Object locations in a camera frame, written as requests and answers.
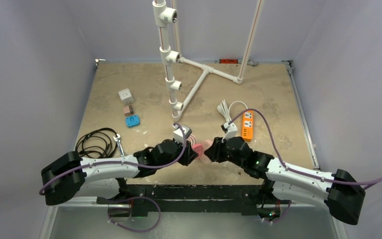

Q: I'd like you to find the black coiled cable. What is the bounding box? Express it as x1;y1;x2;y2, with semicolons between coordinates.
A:
75;127;119;160

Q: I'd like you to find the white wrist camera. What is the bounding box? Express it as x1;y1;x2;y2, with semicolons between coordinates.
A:
173;122;192;144
221;122;238;142

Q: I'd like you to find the white PVC pipe frame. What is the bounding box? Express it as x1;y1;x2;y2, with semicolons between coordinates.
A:
152;0;265;122

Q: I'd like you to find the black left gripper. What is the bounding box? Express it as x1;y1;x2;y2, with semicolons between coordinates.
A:
157;137;197;169

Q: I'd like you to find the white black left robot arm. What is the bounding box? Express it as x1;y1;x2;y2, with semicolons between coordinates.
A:
39;139;199;206

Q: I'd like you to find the blue plug adapter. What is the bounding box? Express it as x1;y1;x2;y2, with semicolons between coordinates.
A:
125;115;141;128

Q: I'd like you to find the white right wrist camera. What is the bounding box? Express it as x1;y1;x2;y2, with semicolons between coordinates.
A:
221;122;238;142

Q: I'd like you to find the brown pink plug adapter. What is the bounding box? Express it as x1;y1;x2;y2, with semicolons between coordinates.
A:
123;105;134;117

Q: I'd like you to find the orange power strip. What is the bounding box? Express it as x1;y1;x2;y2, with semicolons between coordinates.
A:
241;110;254;142

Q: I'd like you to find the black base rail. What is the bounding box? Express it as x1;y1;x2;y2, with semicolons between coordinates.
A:
96;184;288;217

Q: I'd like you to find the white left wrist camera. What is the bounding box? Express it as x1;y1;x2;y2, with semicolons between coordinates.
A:
173;122;192;144

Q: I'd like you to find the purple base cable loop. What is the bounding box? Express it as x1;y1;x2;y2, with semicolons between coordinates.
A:
107;196;162;234

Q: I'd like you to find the white cube socket adapter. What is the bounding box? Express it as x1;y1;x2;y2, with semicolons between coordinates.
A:
118;88;134;106

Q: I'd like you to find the white power cord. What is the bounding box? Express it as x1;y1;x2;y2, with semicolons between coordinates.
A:
216;99;249;124

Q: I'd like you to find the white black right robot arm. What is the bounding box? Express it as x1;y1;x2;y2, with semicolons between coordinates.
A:
203;137;366;225

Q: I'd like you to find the silver open-end wrench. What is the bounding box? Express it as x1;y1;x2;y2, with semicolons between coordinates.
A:
113;133;125;157

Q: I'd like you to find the pink round socket base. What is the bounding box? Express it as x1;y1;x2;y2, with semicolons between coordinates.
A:
199;139;213;164

